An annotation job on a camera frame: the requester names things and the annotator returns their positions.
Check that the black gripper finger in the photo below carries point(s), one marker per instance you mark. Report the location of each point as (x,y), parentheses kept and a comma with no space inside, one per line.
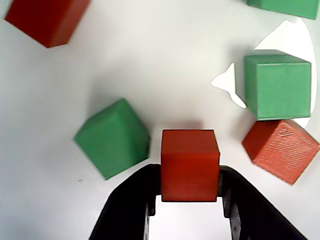
(125,212)
(255,220)

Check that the red cube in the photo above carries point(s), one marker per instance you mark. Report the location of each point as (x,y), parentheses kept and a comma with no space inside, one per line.
(277,152)
(47,20)
(188,165)

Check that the green cube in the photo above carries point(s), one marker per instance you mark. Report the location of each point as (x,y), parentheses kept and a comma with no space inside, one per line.
(282,7)
(112,140)
(277,87)

